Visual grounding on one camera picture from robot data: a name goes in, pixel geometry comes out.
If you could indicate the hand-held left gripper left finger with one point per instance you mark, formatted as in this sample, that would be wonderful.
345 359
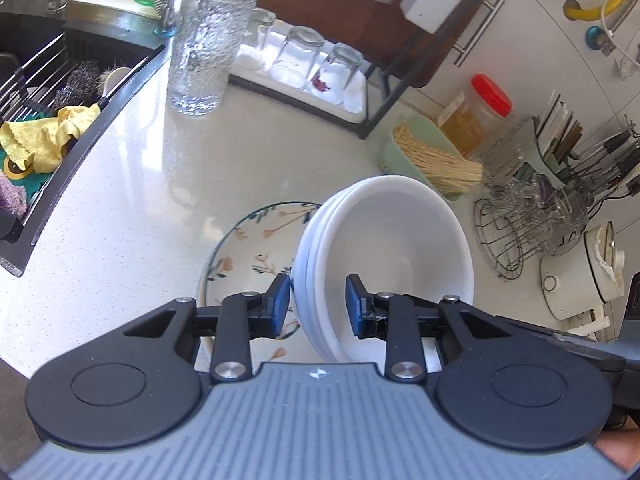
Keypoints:
282 305

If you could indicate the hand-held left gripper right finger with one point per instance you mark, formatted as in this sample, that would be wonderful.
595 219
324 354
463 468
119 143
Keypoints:
355 305

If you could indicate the white bowl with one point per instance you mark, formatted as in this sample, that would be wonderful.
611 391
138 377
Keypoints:
296 285
400 240
309 280

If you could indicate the floral ceramic plate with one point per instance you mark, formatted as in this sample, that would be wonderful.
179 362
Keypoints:
235 260

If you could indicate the person's right hand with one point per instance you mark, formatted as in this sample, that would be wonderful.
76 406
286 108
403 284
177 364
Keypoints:
622 447

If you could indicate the white electric cooker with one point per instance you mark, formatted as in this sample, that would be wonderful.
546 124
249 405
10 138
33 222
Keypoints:
575 275

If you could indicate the green plastic basket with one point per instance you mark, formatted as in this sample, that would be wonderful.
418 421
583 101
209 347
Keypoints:
389 152

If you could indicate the clear glass cup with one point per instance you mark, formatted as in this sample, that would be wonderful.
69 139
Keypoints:
570 207

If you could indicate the bundle of dried noodles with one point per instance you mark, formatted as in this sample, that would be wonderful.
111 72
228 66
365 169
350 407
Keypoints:
440 165

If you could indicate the black metal rack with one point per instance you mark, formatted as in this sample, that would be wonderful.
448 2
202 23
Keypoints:
367 127

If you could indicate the white drip tray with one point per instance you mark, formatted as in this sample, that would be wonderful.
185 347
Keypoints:
350 110

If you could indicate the textured glass cup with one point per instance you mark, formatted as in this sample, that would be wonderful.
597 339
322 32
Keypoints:
505 150

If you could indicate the grey chopstick holder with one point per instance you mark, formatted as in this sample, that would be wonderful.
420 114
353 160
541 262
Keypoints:
552 157

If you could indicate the clear drinking glass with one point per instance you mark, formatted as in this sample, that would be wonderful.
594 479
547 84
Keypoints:
260 40
340 72
297 55

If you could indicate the bundle of chopsticks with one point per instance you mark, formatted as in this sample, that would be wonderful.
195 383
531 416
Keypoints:
560 120

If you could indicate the red-lidded plastic jar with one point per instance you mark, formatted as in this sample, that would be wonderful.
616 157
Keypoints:
492 92

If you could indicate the textured glass mug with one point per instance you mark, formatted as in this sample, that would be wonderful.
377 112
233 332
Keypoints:
210 50

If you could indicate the bristle dish brush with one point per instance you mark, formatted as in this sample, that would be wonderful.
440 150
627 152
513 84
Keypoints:
112 77

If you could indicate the yellow cloth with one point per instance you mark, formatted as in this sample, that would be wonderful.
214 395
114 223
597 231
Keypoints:
45 135

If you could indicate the steel wool scrubber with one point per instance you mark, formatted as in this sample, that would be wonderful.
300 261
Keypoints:
77 85

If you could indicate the steel sink rack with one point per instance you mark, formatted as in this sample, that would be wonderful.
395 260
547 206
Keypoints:
35 80

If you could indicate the black sink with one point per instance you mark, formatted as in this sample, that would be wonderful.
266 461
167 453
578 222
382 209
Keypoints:
100 20

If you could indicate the teal wall valve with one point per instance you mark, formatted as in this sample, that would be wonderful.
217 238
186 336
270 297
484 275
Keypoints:
597 37

